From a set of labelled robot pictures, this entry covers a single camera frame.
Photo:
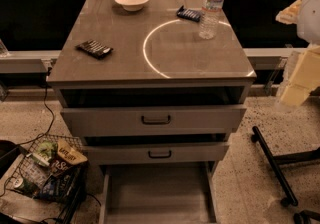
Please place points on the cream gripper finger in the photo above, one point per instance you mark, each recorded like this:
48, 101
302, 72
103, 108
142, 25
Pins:
301, 77
289, 15

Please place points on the black rxbar chocolate bar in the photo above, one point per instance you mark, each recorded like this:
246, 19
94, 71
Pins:
94, 49

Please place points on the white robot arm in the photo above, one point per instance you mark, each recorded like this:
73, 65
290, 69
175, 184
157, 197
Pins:
308, 27

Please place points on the grey top drawer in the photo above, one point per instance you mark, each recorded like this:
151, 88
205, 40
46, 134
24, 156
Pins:
134, 121

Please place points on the grey drawer cabinet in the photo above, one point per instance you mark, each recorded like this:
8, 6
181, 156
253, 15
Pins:
157, 60

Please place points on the grey middle drawer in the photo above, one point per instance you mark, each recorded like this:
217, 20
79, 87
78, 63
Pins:
156, 153

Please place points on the grey open bottom drawer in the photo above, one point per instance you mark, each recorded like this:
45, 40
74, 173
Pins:
165, 193

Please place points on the clear plastic water bottle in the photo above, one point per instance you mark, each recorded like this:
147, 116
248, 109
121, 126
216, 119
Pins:
211, 10

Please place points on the blue snack bar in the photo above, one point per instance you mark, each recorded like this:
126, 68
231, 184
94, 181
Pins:
189, 14

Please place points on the brown chip bag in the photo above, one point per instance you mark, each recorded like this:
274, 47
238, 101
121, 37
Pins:
69, 154

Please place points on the dark blue snack bag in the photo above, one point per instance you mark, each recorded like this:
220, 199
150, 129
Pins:
57, 189

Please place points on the green snack bag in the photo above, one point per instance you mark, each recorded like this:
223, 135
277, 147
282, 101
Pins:
47, 150

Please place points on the green soda can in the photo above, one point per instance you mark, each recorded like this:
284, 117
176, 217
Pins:
25, 186

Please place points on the black wire basket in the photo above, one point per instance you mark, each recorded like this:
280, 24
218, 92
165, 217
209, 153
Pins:
38, 171

